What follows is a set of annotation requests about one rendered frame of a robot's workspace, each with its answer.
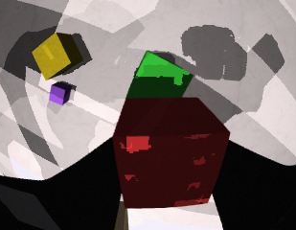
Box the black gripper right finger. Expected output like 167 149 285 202
212 139 296 230

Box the small purple cube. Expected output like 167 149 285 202
49 81 72 106

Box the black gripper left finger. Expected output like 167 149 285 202
0 137 121 230

